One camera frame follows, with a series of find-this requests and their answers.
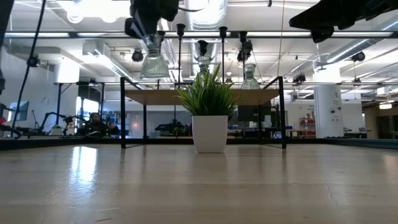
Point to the wooden shelf riser black frame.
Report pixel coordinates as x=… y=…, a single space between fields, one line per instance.
x=149 y=97

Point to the green artificial plant white pot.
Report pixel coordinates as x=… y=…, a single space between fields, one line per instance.
x=210 y=133

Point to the background robot arms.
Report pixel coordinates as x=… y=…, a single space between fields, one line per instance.
x=51 y=115

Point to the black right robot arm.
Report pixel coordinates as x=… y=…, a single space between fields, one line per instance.
x=385 y=6

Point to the background computer monitor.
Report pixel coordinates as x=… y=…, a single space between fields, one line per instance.
x=20 y=111

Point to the person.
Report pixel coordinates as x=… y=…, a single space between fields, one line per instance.
x=97 y=119

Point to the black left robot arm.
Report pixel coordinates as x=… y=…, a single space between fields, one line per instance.
x=4 y=11

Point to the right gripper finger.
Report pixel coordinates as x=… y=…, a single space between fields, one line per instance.
x=303 y=26
x=308 y=15

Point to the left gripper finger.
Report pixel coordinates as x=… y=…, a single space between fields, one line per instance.
x=133 y=29

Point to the black metal rig frame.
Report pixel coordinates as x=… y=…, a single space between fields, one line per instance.
x=46 y=143

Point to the white round column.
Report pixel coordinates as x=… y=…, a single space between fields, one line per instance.
x=328 y=109

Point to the silver ventilation duct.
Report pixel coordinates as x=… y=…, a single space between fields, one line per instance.
x=208 y=15

